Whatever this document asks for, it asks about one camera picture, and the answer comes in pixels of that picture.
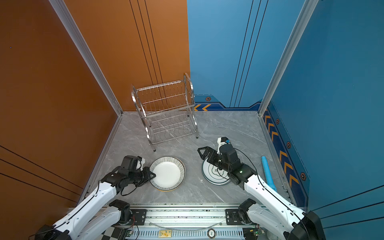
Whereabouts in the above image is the large white plate black rim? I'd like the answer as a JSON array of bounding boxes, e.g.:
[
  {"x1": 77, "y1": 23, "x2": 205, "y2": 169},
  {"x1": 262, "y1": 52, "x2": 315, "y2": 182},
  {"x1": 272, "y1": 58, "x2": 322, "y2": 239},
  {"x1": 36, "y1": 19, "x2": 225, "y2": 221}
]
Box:
[{"x1": 150, "y1": 157, "x2": 186, "y2": 192}]

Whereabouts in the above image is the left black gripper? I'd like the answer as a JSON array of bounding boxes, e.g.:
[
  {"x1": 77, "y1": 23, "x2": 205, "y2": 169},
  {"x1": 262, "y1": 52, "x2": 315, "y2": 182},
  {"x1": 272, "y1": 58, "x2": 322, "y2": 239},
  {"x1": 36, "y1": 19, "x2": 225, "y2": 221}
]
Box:
[{"x1": 129, "y1": 166, "x2": 158, "y2": 187}]

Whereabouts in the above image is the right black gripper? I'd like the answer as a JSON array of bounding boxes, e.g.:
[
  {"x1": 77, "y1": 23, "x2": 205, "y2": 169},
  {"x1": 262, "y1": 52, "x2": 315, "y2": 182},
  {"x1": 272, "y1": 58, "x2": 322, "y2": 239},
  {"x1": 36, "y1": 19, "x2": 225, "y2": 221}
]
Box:
[{"x1": 197, "y1": 146, "x2": 232, "y2": 174}]

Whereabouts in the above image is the chrome wire dish rack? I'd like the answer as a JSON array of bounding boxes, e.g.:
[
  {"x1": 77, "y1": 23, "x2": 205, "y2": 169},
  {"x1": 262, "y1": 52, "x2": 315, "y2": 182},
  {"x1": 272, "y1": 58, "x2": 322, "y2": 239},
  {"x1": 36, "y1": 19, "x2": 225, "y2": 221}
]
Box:
[{"x1": 131, "y1": 73, "x2": 199, "y2": 152}]

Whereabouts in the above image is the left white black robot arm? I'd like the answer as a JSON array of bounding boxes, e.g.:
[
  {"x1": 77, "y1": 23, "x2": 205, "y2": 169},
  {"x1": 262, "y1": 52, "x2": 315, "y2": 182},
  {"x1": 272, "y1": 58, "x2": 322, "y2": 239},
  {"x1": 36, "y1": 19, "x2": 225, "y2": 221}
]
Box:
[{"x1": 31, "y1": 156, "x2": 156, "y2": 240}]

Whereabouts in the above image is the aluminium front rail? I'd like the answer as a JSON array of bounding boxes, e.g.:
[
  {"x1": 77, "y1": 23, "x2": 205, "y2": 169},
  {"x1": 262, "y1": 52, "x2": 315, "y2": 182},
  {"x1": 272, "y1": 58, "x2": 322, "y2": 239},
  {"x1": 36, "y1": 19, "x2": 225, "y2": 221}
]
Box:
[{"x1": 66, "y1": 203, "x2": 316, "y2": 240}]

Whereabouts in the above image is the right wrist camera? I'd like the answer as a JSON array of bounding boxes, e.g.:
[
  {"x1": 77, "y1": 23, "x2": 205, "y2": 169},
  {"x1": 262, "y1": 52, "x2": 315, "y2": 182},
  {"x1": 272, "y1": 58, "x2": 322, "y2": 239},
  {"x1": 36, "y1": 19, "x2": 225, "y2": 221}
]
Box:
[{"x1": 217, "y1": 137, "x2": 231, "y2": 154}]

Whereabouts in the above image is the black white checkerboard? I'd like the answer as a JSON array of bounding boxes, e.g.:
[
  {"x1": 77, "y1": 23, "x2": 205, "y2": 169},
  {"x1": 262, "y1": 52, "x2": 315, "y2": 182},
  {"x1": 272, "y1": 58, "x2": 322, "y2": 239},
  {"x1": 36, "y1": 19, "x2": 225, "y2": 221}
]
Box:
[{"x1": 96, "y1": 227, "x2": 126, "y2": 240}]

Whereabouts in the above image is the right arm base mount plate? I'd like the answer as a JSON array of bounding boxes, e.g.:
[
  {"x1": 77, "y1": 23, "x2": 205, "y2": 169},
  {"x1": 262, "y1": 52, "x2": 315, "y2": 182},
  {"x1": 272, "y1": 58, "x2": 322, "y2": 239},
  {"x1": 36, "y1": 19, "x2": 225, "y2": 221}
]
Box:
[{"x1": 225, "y1": 209, "x2": 243, "y2": 226}]

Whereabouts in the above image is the light blue toy microphone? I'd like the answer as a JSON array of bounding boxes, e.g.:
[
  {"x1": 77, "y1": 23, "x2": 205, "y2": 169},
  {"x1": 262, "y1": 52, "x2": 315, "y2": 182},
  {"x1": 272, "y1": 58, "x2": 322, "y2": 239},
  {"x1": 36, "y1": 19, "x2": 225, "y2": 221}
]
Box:
[{"x1": 261, "y1": 156, "x2": 277, "y2": 192}]

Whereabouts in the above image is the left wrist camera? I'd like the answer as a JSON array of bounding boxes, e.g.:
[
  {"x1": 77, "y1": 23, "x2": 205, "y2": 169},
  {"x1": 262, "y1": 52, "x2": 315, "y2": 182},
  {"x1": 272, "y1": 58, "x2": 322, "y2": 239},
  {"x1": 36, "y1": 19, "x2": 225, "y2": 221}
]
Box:
[{"x1": 136, "y1": 156, "x2": 146, "y2": 172}]

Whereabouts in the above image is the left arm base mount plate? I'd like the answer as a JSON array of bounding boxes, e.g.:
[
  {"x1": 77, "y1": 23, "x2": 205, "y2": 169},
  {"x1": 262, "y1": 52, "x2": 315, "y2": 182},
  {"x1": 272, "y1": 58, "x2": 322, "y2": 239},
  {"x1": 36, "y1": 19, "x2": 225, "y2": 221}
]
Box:
[{"x1": 127, "y1": 209, "x2": 147, "y2": 227}]

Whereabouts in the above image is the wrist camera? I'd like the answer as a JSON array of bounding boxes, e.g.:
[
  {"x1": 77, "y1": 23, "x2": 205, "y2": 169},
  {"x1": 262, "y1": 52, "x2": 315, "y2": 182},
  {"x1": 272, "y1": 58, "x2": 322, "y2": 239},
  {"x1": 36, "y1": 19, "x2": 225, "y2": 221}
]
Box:
[
  {"x1": 136, "y1": 156, "x2": 146, "y2": 172},
  {"x1": 217, "y1": 137, "x2": 231, "y2": 154}
]

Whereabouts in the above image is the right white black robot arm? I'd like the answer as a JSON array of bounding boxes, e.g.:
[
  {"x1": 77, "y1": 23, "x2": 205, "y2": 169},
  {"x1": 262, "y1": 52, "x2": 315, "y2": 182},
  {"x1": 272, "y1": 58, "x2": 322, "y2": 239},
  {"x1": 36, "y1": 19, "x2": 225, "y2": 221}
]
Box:
[{"x1": 198, "y1": 144, "x2": 326, "y2": 240}]

